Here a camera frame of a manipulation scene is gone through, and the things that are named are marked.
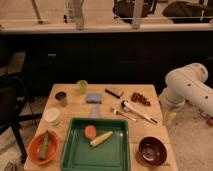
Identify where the orange bowl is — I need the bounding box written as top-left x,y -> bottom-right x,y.
28,131 -> 59,165

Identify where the clear plastic piece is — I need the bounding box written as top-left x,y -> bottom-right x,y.
90,105 -> 101,118

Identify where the dark purple bowl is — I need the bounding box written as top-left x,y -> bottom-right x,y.
136,136 -> 167,167

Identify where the green plastic tray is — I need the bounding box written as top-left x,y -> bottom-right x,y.
60,118 -> 131,171

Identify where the black office chair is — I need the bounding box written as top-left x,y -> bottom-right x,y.
0,74 -> 42,163

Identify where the white lidded container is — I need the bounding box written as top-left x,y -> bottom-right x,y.
43,107 -> 61,125

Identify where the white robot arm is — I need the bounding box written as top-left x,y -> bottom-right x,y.
159,63 -> 213,117

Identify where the white handled utensil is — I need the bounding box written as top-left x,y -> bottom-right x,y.
121,100 -> 157,124

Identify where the green plastic cup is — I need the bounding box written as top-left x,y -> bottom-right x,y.
77,80 -> 88,94

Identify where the silver metal fork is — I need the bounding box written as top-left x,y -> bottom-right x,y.
112,108 -> 137,122

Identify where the green cucumber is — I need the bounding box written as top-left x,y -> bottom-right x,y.
40,131 -> 49,160

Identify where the yellow corn cob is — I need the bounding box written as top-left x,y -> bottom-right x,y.
90,131 -> 113,147

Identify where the small metal cup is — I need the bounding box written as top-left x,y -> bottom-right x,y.
55,91 -> 67,107

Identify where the orange carrot piece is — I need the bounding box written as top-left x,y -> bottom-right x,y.
84,125 -> 96,139

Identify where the wooden table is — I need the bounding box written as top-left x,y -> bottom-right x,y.
24,84 -> 178,171

